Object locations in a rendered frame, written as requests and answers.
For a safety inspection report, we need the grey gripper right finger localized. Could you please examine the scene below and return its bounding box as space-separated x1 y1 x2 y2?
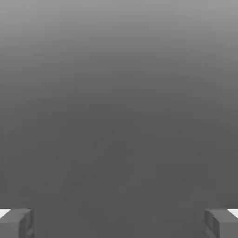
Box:
204 208 238 238

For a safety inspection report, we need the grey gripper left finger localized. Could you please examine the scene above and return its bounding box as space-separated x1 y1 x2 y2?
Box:
0 208 35 238

